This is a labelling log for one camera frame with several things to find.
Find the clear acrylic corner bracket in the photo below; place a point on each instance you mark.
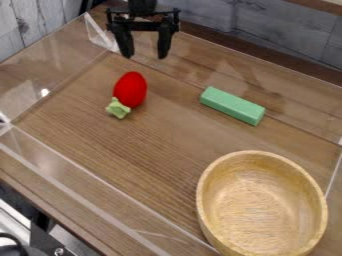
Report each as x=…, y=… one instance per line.
x=101, y=37

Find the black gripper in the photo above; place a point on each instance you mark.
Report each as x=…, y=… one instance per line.
x=162, y=20

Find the wooden bowl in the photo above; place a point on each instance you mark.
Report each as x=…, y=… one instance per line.
x=261, y=206

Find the black metal stand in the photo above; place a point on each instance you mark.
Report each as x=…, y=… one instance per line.
x=25, y=228

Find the green rectangular block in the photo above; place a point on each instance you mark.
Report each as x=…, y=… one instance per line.
x=233, y=105

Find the clear acrylic front wall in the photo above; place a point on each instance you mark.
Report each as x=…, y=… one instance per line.
x=118, y=176

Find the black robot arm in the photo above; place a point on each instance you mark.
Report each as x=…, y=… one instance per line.
x=144, y=6

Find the red plush strawberry green leaves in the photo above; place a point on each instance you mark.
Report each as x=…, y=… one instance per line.
x=129, y=94

